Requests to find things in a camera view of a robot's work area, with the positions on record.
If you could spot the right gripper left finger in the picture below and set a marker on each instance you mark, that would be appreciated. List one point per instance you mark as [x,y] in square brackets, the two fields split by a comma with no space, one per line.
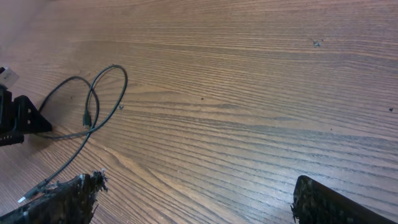
[68,202]

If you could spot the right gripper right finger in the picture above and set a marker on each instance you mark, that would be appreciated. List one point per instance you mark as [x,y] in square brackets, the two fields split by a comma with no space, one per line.
[314,203]

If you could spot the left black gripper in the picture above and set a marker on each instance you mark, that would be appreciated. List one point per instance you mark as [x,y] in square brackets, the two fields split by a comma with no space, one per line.
[25,120]

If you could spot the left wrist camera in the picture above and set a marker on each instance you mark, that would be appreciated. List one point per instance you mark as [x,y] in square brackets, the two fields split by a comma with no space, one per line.
[7,77]

